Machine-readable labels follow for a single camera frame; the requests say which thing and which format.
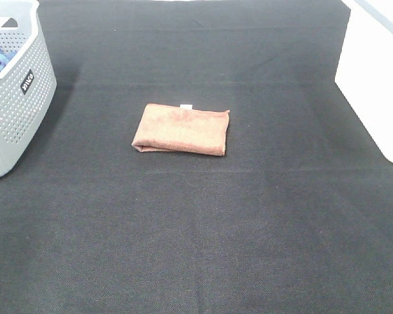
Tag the grey perforated laundry basket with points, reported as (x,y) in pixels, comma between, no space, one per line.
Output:
(27,82)

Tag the white box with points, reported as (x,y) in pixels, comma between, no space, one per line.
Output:
(364,73)

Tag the brown towel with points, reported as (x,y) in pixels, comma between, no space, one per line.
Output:
(175,129)

